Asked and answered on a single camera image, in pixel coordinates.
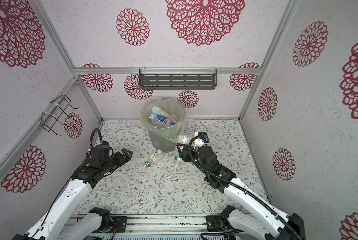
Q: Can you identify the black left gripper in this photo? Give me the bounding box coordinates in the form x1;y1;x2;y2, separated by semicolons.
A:
102;147;132;174

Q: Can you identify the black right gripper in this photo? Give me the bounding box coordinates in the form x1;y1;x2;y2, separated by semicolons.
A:
178;142;211;179

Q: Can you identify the clear bottle green label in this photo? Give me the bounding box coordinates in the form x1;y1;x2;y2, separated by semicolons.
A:
174;135;191;168

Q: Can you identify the small bottle green cap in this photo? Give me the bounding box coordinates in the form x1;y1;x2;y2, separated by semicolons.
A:
145;150;165;168

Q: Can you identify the crushed clear bottle blue cap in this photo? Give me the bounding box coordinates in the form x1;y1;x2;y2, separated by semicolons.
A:
149;114;177;127

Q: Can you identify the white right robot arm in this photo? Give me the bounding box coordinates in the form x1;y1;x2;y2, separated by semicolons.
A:
180;145;306;240

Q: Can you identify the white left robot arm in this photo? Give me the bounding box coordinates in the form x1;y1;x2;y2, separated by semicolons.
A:
13;142;133;240

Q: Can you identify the grey mesh waste bin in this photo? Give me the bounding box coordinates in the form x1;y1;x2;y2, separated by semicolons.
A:
140;97;188;153

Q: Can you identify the green plastic bin liner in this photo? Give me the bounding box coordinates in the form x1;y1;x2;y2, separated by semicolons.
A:
139;95;188;144

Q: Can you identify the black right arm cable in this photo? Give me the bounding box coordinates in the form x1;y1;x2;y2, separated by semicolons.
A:
187;135;303;240

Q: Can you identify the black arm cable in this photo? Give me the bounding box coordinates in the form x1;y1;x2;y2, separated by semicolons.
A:
40;128;104;232
187;135;303;240

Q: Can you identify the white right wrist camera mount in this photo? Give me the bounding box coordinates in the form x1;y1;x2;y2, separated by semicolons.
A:
193;132;209;148

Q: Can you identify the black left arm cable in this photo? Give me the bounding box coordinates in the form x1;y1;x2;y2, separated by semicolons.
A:
40;128;104;232

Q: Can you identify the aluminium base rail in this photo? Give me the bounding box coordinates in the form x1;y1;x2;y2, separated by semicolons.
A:
67;212;288;238

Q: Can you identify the dark grey wall shelf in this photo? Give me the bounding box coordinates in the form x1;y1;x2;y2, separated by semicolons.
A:
139;69;218;90

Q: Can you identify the black wire wall rack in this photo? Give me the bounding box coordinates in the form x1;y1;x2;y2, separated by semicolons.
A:
40;94;78;136

